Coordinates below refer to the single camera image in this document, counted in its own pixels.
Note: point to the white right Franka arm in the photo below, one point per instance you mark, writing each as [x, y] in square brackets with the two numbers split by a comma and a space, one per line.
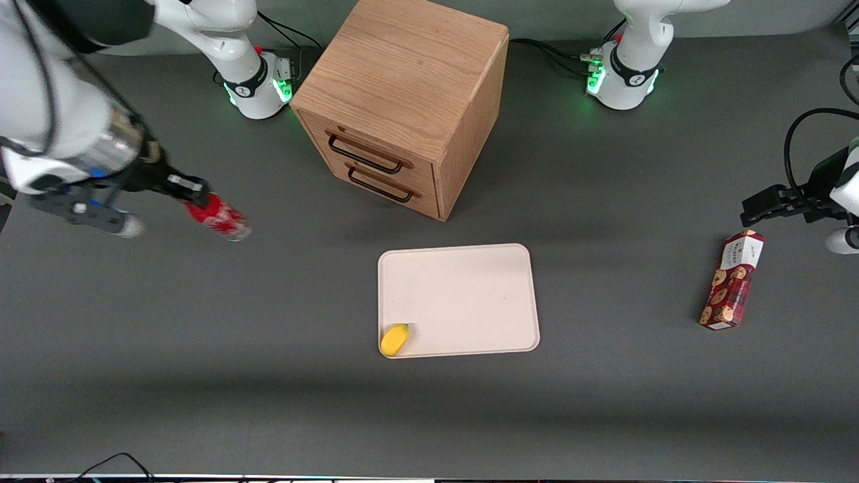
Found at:
[60, 94]

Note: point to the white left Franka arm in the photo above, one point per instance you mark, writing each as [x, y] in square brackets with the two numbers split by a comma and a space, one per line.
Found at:
[634, 60]

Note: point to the beige rectangular tray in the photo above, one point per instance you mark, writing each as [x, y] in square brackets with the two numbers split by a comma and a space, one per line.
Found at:
[463, 298]

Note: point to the dark grey table mat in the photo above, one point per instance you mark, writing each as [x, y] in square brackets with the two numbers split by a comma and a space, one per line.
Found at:
[201, 349]

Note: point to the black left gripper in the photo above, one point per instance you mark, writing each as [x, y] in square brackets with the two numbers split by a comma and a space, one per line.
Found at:
[816, 185]

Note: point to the yellow toy lemon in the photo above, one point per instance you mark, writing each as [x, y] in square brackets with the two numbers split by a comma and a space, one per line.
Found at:
[394, 339]

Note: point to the aluminium frame profile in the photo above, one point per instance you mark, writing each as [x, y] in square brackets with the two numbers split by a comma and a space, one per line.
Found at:
[849, 24]

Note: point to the red coke bottle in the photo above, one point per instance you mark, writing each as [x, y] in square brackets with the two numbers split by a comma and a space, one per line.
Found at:
[225, 218]

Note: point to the wooden drawer cabinet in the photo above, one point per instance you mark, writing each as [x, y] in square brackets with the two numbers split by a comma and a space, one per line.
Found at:
[402, 87]

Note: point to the red cookie box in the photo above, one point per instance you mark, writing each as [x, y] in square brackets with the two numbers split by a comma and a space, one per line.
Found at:
[731, 282]

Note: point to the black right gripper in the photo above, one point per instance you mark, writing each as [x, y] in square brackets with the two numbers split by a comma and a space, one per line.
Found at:
[149, 177]

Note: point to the wooden drawer front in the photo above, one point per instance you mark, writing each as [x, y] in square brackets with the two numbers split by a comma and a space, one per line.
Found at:
[402, 194]
[376, 151]

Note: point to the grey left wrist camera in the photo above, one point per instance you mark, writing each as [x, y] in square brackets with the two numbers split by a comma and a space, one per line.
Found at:
[842, 241]

